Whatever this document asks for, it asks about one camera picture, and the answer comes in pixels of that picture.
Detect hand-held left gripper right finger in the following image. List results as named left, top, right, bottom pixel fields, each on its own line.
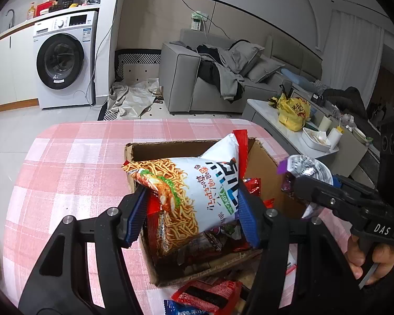
left=238, top=188, right=362, bottom=315

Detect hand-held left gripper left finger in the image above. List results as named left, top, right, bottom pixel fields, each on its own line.
left=18, top=185, right=149, bottom=315

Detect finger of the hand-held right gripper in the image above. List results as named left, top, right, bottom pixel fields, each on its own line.
left=331, top=176, right=379, bottom=201
left=293, top=175, right=379, bottom=231

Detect purple silver snack packet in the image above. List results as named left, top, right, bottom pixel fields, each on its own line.
left=276, top=154, right=334, bottom=219

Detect brown cardboard box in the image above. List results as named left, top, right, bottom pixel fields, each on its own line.
left=124, top=138, right=311, bottom=288

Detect white noodle snack packet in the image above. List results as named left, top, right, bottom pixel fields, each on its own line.
left=122, top=132, right=242, bottom=258

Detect person's right forearm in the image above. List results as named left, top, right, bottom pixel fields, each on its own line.
left=361, top=256, right=394, bottom=315

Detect person's right hand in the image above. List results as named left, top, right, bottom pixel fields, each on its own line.
left=345, top=235, right=394, bottom=280

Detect small red snack packet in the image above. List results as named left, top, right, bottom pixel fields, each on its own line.
left=243, top=177, right=262, bottom=198

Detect white squeeze bottle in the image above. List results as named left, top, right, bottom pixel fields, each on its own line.
left=328, top=126, right=344, bottom=149

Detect small white snack packet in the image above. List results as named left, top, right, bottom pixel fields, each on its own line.
left=284, top=246, right=298, bottom=275

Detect white food container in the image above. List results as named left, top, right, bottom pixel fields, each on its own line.
left=301, top=127, right=332, bottom=153

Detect pink checked tablecloth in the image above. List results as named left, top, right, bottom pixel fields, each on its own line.
left=2, top=118, right=316, bottom=315

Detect red black snack packet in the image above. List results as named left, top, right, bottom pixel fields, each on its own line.
left=171, top=279, right=244, bottom=315

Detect dark clothing pile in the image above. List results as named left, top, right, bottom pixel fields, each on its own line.
left=324, top=86, right=370, bottom=119

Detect yellow plastic bag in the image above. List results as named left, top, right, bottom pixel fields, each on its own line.
left=277, top=93, right=311, bottom=132

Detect blue snack packet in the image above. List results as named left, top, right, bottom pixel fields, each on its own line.
left=163, top=300, right=201, bottom=315

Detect white coffee table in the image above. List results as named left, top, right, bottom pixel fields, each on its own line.
left=241, top=85, right=372, bottom=178

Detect white crumpled floor cloth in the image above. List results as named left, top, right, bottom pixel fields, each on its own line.
left=107, top=79, right=162, bottom=119

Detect light blue pillow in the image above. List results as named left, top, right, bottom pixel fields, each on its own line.
left=281, top=67, right=316, bottom=90

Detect grey sofa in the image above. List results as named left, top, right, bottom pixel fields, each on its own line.
left=159, top=28, right=324, bottom=114

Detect white washing machine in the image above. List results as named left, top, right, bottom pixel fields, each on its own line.
left=32, top=10, right=99, bottom=110

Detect grey pillow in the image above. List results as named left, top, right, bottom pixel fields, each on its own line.
left=246, top=54, right=285, bottom=85

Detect white curtain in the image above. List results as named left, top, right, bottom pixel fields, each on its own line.
left=315, top=9, right=385, bottom=70

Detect grey garment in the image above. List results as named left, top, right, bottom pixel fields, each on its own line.
left=216, top=41, right=266, bottom=101

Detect black jacket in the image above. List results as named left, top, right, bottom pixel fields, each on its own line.
left=196, top=39, right=250, bottom=103

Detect white lower cabinets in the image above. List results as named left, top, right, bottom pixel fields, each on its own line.
left=0, top=28, right=40, bottom=113

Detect red box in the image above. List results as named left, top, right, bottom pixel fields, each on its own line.
left=35, top=1, right=55, bottom=17

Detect wall socket with charger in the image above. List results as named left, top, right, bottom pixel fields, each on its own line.
left=190, top=10, right=209, bottom=32

